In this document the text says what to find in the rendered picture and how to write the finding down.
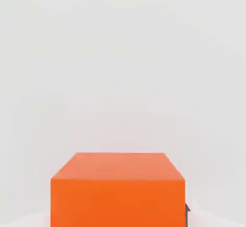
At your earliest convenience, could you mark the small orange cube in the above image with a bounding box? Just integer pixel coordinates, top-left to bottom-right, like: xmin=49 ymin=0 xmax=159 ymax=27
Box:
xmin=50 ymin=152 xmax=186 ymax=227

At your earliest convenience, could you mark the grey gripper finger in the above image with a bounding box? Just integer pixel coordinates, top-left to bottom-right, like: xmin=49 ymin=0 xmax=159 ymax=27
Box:
xmin=184 ymin=203 xmax=210 ymax=227

